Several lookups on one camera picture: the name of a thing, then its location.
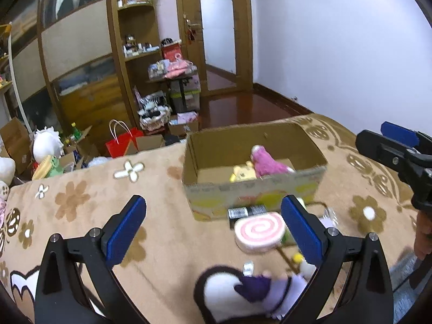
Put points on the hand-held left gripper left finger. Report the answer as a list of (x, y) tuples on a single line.
[(125, 230)]

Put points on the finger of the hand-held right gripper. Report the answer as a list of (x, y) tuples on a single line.
[(398, 132), (383, 148)]

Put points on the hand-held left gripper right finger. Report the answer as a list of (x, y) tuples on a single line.
[(303, 233)]

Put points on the pink swirl lollipop plush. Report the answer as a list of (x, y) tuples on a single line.
[(258, 231)]

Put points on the black snack packet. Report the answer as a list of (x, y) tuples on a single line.
[(241, 213)]

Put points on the printed cardboard box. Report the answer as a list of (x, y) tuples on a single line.
[(216, 148)]

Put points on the person's right hand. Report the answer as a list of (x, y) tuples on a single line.
[(422, 236)]

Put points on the beige flower printed blanket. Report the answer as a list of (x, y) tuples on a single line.
[(162, 182)]

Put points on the pink plush toy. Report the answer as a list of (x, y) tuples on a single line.
[(266, 162)]

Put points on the red gift bag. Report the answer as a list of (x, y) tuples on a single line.
[(121, 143)]

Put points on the small flat cardboard box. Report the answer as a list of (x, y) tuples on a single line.
[(150, 142)]

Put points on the open brown cardboard box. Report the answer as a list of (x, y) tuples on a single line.
[(84, 148)]

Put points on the grey blue cloth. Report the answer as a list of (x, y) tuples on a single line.
[(405, 273)]

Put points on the green yellow plush toy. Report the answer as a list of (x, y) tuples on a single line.
[(50, 169)]

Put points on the purple white plush toy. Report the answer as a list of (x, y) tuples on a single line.
[(219, 287)]

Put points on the green bottle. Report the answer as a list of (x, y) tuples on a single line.
[(76, 131)]

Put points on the wicker basket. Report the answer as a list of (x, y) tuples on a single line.
[(153, 122)]

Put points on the white round plush toy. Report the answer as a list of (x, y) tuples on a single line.
[(47, 145)]

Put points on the white brown spotted plush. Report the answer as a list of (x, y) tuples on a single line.
[(3, 191)]

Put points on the black white striped cloth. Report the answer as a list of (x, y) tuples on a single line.
[(152, 103)]

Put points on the white cat plush toy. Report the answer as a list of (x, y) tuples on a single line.
[(6, 170)]

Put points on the tall brown cardboard box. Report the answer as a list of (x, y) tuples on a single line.
[(17, 138)]

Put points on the clear storage bin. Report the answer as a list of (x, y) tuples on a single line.
[(190, 99)]

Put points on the pink clothing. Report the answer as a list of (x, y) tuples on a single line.
[(179, 69)]

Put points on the red box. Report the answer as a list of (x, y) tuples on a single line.
[(171, 52)]

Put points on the wooden door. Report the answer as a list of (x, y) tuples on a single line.
[(243, 23)]

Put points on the wooden corner shelf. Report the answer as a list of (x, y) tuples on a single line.
[(116, 40)]

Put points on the white pole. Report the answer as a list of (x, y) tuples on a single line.
[(15, 74)]

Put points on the wooden wardrobe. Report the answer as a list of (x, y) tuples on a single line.
[(77, 40)]

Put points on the red door tassel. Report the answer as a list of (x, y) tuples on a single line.
[(191, 33)]

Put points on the yellow display shelf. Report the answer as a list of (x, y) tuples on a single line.
[(4, 60)]

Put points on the small black pedestal table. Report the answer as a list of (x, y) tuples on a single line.
[(182, 91)]

